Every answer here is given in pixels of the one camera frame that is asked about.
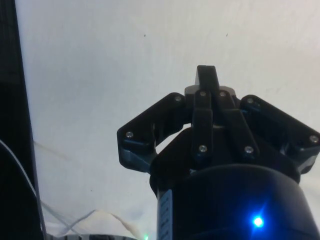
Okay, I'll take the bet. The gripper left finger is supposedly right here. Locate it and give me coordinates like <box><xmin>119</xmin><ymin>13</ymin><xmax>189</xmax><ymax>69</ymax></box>
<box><xmin>117</xmin><ymin>65</ymin><xmax>213</xmax><ymax>173</ymax></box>

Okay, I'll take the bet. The white cable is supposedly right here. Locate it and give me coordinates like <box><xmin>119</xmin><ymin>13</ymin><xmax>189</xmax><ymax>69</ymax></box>
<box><xmin>0</xmin><ymin>139</ymin><xmax>48</xmax><ymax>233</ymax></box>

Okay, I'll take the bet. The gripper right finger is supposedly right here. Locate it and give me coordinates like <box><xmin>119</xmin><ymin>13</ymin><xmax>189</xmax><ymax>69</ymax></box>
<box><xmin>211</xmin><ymin>65</ymin><xmax>320</xmax><ymax>175</ymax></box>

